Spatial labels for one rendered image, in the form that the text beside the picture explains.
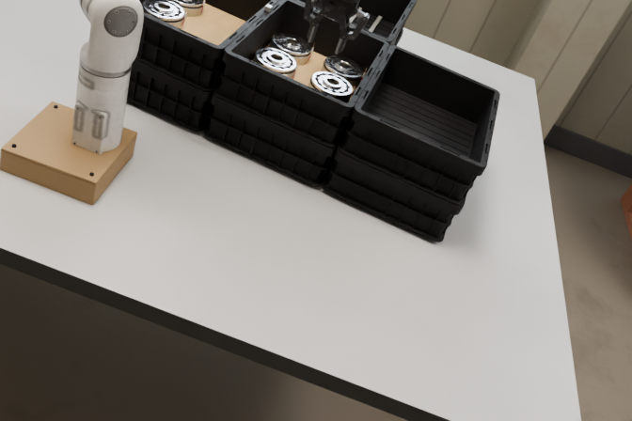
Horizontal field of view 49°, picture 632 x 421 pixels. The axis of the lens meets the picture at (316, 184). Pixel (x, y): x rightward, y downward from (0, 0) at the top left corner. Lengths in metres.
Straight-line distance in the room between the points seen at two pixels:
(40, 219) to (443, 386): 0.78
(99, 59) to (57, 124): 0.23
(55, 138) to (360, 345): 0.70
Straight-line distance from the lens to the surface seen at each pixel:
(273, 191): 1.53
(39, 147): 1.42
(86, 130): 1.39
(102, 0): 1.25
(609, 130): 3.94
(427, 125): 1.73
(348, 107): 1.45
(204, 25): 1.80
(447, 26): 3.64
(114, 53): 1.29
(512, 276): 1.63
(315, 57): 1.82
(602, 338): 2.88
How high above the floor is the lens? 1.62
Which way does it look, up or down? 35 degrees down
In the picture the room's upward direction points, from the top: 22 degrees clockwise
